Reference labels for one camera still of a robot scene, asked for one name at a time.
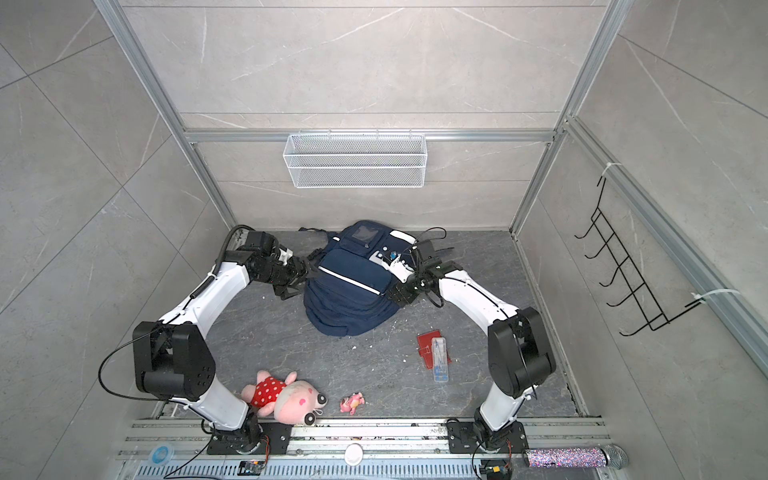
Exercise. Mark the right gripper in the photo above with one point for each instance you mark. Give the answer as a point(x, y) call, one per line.
point(400, 291)

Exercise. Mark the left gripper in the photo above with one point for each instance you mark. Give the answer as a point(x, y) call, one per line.
point(297, 277)

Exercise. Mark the navy blue student backpack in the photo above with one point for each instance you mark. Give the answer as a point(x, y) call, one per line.
point(345, 294)

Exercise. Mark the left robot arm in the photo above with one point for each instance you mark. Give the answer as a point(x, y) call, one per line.
point(171, 358)

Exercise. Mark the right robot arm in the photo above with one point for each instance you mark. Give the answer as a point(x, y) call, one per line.
point(519, 352)

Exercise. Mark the red card box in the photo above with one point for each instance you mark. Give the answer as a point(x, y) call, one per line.
point(424, 345)

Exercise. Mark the small pink toy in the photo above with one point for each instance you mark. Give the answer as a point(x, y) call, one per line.
point(351, 403)

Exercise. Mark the pink pig plush toy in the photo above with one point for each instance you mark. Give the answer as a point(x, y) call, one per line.
point(289, 401)

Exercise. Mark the white round cap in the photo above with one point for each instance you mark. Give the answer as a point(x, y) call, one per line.
point(354, 454)

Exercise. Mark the blue tape roll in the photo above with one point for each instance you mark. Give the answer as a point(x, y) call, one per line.
point(161, 455)

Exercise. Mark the glitter purple tube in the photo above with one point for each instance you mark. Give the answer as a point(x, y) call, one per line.
point(607, 456)

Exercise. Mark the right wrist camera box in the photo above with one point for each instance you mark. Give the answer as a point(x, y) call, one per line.
point(401, 270)

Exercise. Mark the white wire mesh basket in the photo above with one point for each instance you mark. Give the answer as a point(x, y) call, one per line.
point(356, 160)

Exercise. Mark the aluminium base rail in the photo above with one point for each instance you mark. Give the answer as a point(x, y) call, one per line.
point(416, 448)

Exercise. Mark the black wire hook rack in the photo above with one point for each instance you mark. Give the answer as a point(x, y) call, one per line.
point(629, 273)

